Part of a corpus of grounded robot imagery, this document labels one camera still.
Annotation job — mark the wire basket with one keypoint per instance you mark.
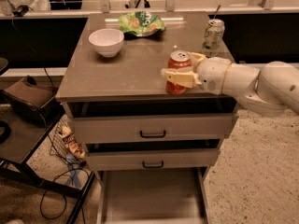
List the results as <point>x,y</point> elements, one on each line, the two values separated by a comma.
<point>57,147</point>

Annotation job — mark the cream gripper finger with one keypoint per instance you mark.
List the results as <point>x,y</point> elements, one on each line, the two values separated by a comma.
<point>196,58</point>
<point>187,79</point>

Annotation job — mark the grey drawer cabinet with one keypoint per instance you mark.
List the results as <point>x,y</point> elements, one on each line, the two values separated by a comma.
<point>130,84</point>

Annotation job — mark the green chip bag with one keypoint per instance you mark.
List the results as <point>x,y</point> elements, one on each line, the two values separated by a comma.
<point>140,24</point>

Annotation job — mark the open bottom drawer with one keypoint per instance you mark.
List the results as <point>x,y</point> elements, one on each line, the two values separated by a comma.
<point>154,196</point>

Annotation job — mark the black side table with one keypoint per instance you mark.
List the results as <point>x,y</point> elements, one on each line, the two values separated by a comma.
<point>24,139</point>

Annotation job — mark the middle drawer with black handle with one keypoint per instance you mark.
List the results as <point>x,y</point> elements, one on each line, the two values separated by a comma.
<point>156,159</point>

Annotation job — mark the drawer with black handle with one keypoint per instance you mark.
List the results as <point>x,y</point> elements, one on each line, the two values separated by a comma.
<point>152,128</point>
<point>156,159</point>

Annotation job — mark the brown black bag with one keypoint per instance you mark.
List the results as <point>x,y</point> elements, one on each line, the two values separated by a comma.
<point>30,100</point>

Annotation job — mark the red coke can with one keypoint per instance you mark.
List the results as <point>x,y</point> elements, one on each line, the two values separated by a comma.
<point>179,59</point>

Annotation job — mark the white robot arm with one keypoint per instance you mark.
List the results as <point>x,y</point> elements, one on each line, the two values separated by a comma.
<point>267,91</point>

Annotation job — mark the top drawer with black handle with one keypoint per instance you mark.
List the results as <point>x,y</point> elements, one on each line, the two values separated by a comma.
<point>152,128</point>

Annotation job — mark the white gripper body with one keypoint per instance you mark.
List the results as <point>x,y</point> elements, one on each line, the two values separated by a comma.
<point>211,74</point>

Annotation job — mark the white bowl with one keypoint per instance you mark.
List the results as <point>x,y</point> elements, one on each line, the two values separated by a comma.
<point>107,42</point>

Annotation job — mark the green white soda can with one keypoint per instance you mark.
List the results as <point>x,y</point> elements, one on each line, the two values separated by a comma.
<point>212,37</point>

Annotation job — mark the snack bag in basket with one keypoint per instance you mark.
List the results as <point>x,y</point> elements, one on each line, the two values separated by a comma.
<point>71,143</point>

